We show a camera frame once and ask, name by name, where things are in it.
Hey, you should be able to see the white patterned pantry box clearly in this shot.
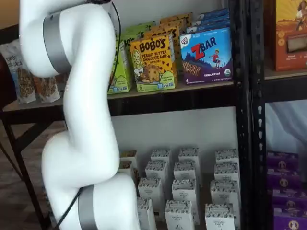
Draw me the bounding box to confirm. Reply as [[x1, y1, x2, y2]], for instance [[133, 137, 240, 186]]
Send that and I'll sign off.
[[173, 161, 195, 181], [144, 161, 168, 181], [171, 179, 197, 202], [213, 162, 239, 182], [178, 147, 200, 164], [150, 149, 171, 164], [137, 177, 162, 200], [210, 180, 238, 205], [214, 149, 238, 165], [204, 203, 235, 230], [136, 197, 157, 230], [164, 199, 193, 230]]

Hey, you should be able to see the yellow label granola box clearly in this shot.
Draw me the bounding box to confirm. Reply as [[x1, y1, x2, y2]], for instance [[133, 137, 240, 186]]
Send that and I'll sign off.
[[117, 161, 134, 176], [119, 150, 138, 161]]

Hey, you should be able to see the yellow Bobo's peanut butter box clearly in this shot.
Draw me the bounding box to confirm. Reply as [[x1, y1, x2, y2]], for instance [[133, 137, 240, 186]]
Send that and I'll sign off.
[[143, 25, 181, 72], [149, 18, 189, 35], [159, 11, 193, 27], [130, 33, 179, 93]]

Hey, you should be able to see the green Bobo's apple pie box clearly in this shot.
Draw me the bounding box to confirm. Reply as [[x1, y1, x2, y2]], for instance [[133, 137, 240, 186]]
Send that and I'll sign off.
[[120, 25, 146, 38], [107, 33, 133, 95], [124, 21, 157, 31]]

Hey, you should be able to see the blue Zbar box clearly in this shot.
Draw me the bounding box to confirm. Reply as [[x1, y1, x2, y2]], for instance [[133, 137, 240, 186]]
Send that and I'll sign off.
[[179, 26, 234, 85], [197, 8, 230, 20], [186, 20, 232, 35], [191, 14, 231, 27]]

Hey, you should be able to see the wooden shelf board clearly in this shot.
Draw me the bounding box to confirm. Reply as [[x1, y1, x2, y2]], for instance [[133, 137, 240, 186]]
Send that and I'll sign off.
[[1, 81, 235, 113]]

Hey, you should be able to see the purple snack box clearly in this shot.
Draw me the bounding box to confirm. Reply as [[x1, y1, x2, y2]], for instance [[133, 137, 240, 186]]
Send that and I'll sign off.
[[267, 150, 300, 169], [267, 167, 301, 190], [272, 189, 307, 209], [273, 207, 307, 230]]

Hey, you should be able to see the bright orange snack box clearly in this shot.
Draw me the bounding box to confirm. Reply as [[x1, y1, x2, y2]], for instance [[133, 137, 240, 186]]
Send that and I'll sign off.
[[275, 0, 307, 72]]

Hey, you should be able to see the granola bag orange label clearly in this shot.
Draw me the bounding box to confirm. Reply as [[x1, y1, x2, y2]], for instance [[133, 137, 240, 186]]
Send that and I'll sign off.
[[33, 73, 61, 103]]

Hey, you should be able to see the white plastic sheet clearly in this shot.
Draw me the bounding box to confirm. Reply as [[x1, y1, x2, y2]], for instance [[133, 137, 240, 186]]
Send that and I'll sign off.
[[264, 102, 307, 154]]

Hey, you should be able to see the granola bag blue label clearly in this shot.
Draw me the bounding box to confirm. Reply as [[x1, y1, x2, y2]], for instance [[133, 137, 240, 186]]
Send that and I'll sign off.
[[0, 39, 37, 104]]

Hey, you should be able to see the dark red panel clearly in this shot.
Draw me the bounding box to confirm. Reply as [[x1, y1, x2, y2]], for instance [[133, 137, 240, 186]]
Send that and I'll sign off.
[[0, 54, 19, 112]]

